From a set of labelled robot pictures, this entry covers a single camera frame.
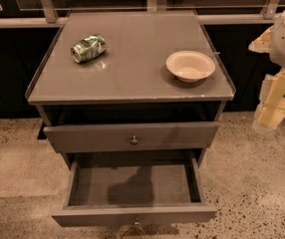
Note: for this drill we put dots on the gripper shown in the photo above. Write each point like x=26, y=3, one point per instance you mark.
x=271, y=110

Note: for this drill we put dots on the grey drawer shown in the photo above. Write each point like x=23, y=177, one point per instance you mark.
x=124, y=191
x=131, y=136

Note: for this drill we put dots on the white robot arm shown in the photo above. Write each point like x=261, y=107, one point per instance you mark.
x=272, y=41

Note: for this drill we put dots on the grey top drawer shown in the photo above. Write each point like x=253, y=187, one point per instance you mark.
x=131, y=136

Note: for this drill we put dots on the grey wooden drawer cabinet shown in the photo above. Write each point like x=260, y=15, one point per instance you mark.
x=129, y=82

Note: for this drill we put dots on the white paper bowl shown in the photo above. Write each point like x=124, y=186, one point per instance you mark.
x=190, y=66

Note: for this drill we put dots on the crushed green soda can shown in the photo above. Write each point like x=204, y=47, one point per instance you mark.
x=88, y=48

